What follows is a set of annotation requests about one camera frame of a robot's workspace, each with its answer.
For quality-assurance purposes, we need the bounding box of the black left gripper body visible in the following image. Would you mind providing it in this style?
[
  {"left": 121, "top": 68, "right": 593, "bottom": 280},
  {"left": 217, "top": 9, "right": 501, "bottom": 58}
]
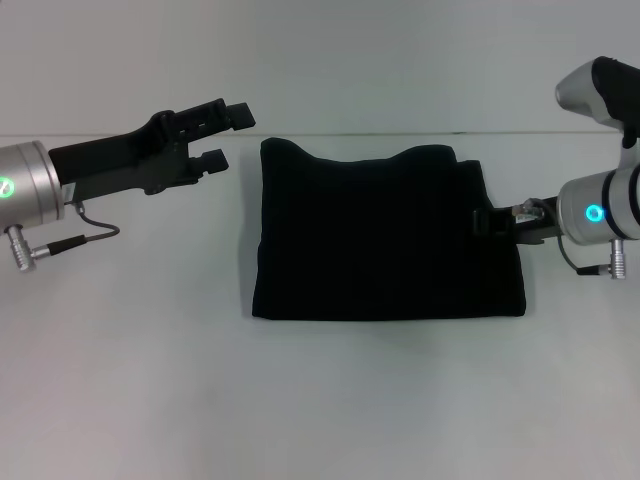
[{"left": 47, "top": 97, "right": 236, "bottom": 202}]

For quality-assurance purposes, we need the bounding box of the black cable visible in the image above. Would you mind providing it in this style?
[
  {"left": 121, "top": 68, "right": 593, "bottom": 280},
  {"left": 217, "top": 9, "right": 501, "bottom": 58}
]
[{"left": 556, "top": 235, "right": 629, "bottom": 282}]

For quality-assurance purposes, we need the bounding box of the black shirt with white print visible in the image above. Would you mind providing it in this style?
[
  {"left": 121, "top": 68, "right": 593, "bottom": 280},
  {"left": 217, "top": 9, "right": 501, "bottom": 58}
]
[{"left": 251, "top": 136, "right": 530, "bottom": 322}]

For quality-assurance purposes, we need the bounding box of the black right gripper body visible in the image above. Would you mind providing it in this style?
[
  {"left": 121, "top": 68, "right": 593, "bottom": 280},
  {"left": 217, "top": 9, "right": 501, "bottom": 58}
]
[{"left": 492, "top": 195, "right": 564, "bottom": 247}]

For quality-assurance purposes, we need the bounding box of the clear network plug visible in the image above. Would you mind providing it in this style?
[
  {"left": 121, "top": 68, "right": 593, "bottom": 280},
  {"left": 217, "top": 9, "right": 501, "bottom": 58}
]
[{"left": 509, "top": 198, "right": 546, "bottom": 223}]

